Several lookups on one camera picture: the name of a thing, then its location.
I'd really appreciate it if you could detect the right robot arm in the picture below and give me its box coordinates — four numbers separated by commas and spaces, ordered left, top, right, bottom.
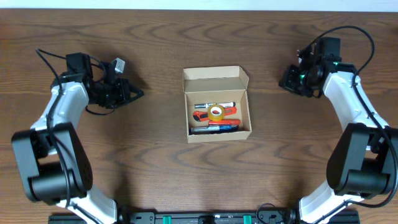
279, 37, 397, 223

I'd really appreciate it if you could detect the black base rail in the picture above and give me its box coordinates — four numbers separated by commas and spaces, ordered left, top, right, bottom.
48, 208, 361, 224

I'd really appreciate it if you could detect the open cardboard box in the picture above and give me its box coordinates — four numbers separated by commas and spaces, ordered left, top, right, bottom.
183, 65, 252, 143

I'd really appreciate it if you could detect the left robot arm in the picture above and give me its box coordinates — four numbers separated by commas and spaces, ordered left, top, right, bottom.
11, 52, 144, 223

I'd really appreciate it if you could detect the blue cap marker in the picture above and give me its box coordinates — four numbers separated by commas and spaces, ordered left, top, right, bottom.
190, 124, 239, 134

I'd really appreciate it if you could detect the red utility knife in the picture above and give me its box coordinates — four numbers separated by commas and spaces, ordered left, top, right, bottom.
193, 106, 237, 122

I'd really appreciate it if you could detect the black cap marker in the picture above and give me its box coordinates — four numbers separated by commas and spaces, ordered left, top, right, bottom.
194, 101, 236, 109

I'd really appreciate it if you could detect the yellow tape roll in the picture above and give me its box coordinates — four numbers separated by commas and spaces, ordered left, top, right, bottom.
208, 104, 225, 121

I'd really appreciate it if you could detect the red black stapler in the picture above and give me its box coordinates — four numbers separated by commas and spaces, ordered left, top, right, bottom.
208, 119, 241, 126

